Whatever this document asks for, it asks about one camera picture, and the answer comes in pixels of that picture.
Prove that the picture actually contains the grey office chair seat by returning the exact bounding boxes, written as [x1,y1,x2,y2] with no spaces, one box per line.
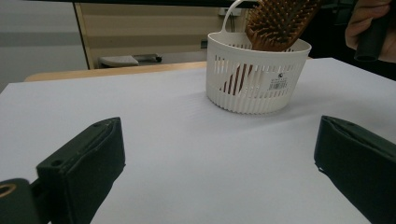
[98,53,163,68]

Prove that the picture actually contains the beige wooden office desk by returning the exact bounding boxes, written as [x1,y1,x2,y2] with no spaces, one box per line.
[73,2,250,70]

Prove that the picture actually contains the white wall socket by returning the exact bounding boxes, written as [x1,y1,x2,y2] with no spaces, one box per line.
[218,7,243,17]

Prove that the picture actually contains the black curtain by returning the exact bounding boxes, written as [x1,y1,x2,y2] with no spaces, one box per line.
[297,0,396,81]

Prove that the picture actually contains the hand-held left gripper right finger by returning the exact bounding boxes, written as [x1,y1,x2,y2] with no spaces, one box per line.
[313,115,396,224]

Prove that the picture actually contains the wooden paddle hairbrush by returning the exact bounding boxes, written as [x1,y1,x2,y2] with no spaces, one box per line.
[219,0,322,96]

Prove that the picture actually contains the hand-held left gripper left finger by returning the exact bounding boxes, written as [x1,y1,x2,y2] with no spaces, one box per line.
[35,116,126,224]

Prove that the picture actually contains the white slotted plastic basket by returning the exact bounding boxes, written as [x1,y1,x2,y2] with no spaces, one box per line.
[205,0,313,115]

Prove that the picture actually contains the white table sheet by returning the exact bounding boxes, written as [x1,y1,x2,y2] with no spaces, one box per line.
[0,57,396,224]

